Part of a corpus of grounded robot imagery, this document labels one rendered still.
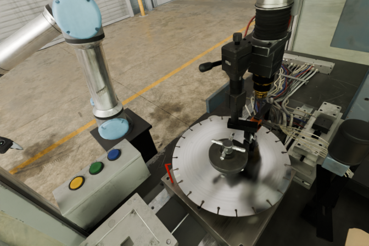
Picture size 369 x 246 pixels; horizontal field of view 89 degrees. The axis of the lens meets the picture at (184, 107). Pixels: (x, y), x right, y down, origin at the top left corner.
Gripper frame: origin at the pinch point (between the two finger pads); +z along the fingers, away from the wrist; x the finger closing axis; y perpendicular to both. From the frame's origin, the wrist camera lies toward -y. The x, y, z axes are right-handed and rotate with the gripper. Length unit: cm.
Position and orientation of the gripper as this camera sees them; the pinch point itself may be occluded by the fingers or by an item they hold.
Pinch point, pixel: (10, 166)
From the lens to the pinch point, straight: 97.8
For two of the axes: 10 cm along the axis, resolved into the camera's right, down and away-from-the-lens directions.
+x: -1.0, 6.5, -7.5
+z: 1.5, 7.5, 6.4
